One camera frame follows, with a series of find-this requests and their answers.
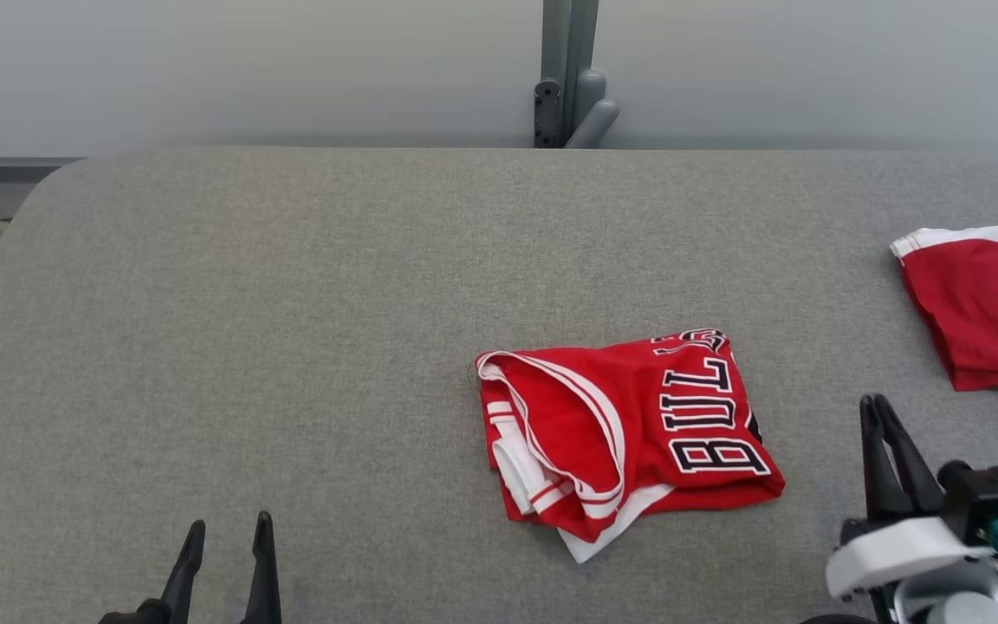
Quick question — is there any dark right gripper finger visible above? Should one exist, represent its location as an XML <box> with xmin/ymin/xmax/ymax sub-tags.
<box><xmin>859</xmin><ymin>395</ymin><xmax>915</xmax><ymax>523</ymax></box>
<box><xmin>872</xmin><ymin>393</ymin><xmax>947</xmax><ymax>518</ymax></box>

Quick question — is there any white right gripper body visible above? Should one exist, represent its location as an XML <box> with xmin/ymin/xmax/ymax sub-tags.
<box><xmin>825</xmin><ymin>515</ymin><xmax>998</xmax><ymax>601</ymax></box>

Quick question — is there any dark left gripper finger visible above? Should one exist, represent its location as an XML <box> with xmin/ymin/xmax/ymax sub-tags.
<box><xmin>159</xmin><ymin>519</ymin><xmax>208</xmax><ymax>624</ymax></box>
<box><xmin>241</xmin><ymin>510</ymin><xmax>284</xmax><ymax>624</ymax></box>

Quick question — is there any red shorts white band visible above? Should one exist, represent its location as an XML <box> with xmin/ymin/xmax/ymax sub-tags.
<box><xmin>889</xmin><ymin>225</ymin><xmax>998</xmax><ymax>400</ymax></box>

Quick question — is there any red white Bulls jersey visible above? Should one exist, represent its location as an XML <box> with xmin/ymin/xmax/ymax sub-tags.
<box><xmin>473</xmin><ymin>327</ymin><xmax>787</xmax><ymax>565</ymax></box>

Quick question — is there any grey round tube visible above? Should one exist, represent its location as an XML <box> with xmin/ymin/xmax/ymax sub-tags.
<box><xmin>563</xmin><ymin>69</ymin><xmax>620</xmax><ymax>150</ymax></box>

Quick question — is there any grey metal post bracket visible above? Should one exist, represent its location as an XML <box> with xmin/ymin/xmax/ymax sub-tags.
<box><xmin>534</xmin><ymin>0</ymin><xmax>600</xmax><ymax>150</ymax></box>

